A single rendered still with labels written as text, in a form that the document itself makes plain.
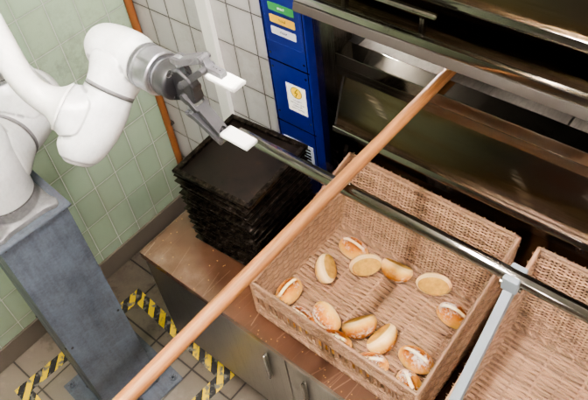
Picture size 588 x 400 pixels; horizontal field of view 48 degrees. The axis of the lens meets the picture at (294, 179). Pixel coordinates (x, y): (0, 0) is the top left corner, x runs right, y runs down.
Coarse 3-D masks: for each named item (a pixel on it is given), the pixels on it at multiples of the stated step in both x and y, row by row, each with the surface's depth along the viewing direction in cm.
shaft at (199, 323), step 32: (416, 96) 157; (384, 128) 151; (352, 160) 145; (320, 192) 140; (288, 224) 135; (256, 256) 130; (224, 288) 126; (192, 320) 122; (160, 352) 118; (128, 384) 115
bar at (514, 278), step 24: (264, 144) 156; (312, 168) 149; (360, 192) 143; (384, 216) 140; (408, 216) 137; (432, 240) 134; (456, 240) 132; (480, 264) 128; (504, 264) 127; (504, 288) 127; (528, 288) 123; (552, 288) 122; (504, 312) 128; (576, 312) 119; (480, 336) 129; (480, 360) 130; (456, 384) 131
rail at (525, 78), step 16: (304, 0) 150; (320, 0) 148; (336, 16) 146; (352, 16) 143; (368, 16) 142; (384, 32) 140; (400, 32) 137; (432, 48) 134; (448, 48) 131; (480, 64) 128; (496, 64) 127; (512, 80) 125; (528, 80) 123; (544, 80) 122; (560, 96) 121; (576, 96) 119
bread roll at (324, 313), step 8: (320, 304) 186; (328, 304) 186; (312, 312) 186; (320, 312) 184; (328, 312) 184; (336, 312) 184; (320, 320) 183; (328, 320) 183; (336, 320) 183; (328, 328) 183; (336, 328) 183
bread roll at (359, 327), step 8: (352, 320) 182; (360, 320) 181; (368, 320) 181; (376, 320) 183; (344, 328) 182; (352, 328) 180; (360, 328) 180; (368, 328) 181; (352, 336) 182; (360, 336) 181
